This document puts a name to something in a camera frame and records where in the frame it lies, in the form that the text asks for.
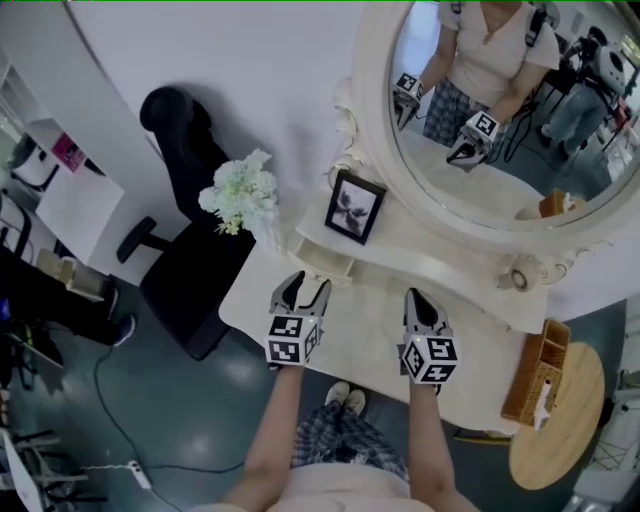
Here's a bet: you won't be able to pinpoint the person's left forearm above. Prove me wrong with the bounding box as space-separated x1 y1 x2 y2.
243 366 304 504

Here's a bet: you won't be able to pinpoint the white flower bouquet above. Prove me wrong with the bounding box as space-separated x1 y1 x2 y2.
197 148 287 254

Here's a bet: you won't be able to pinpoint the person's left white shoe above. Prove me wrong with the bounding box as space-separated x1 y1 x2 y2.
324 381 351 409

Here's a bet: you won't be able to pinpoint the person's plaid trousers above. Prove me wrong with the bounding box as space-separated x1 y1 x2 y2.
291 402 410 484

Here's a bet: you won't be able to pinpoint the white power strip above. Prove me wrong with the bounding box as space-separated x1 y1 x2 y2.
127 459 153 490

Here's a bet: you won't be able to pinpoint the white dressing table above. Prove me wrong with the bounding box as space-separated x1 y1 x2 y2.
218 219 576 437

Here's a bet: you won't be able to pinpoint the round wooden stool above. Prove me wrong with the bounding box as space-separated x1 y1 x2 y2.
508 341 606 491

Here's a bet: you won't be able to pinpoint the round white ornament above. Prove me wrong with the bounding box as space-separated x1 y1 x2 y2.
497 253 544 292

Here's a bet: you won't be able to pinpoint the person's right white shoe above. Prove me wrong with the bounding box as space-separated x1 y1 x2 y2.
344 388 368 416

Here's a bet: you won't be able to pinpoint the person's pale shirt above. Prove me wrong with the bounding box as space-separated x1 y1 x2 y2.
189 462 481 512

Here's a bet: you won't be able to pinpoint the black floor cable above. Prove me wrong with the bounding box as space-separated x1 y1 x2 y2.
93 344 246 474

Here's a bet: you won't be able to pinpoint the white dressing table drawer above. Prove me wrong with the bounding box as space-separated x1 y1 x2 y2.
293 234 355 287

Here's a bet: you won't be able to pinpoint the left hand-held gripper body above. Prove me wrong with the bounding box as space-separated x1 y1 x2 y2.
263 298 325 370

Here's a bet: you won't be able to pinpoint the person's white shoe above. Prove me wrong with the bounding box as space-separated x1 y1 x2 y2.
324 381 351 409
344 388 368 416

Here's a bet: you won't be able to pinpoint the white flat board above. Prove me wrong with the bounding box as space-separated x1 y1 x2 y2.
0 432 44 512

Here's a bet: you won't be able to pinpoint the person's right forearm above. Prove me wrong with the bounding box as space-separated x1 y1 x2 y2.
408 381 459 502

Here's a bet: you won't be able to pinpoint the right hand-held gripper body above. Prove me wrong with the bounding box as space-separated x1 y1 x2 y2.
397 323 460 387

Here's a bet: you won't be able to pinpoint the black office chair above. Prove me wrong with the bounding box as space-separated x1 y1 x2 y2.
116 86 257 362

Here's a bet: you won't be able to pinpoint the white tissue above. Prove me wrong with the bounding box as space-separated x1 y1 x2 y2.
532 382 555 431

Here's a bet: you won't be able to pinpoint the white shelf unit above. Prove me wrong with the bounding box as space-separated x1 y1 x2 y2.
0 44 126 276

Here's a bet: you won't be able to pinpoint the pink box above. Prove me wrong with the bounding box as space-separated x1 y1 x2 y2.
51 132 87 174

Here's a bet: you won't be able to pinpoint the black picture frame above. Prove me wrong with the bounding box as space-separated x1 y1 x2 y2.
324 169 388 246

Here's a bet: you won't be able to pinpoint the beige cardboard box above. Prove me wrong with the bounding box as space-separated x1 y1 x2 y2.
34 248 109 302

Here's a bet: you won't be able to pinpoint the oval mirror with white frame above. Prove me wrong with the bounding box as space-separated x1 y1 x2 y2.
332 0 640 262

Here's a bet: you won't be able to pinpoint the wicker tissue box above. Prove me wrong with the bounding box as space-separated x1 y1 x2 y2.
501 318 573 428

